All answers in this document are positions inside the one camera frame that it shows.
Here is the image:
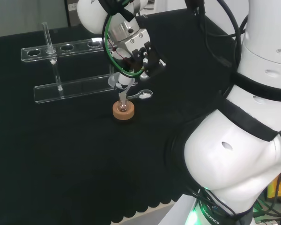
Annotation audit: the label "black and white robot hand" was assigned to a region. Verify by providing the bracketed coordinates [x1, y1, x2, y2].
[107, 21, 167, 91]

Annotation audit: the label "grey background cabinet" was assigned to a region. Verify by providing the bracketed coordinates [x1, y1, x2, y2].
[65, 0, 79, 27]

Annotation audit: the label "clear acrylic funnel stand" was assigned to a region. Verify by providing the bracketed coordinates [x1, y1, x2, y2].
[21, 22, 139, 104]

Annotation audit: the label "green cable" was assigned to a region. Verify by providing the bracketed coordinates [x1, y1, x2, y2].
[102, 14, 147, 78]

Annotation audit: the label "black bench cloth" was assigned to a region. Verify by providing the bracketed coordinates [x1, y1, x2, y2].
[0, 7, 249, 224]

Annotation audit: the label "cork ring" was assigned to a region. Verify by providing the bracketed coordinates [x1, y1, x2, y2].
[112, 102, 135, 121]

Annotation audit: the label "small round-bottom glass flask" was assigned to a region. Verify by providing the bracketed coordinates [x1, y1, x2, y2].
[117, 93, 129, 113]

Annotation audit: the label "clear glass weighing funnel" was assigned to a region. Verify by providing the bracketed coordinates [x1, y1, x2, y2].
[126, 89, 154, 101]

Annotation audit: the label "black cables beside base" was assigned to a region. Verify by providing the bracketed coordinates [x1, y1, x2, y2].
[254, 178, 281, 225]

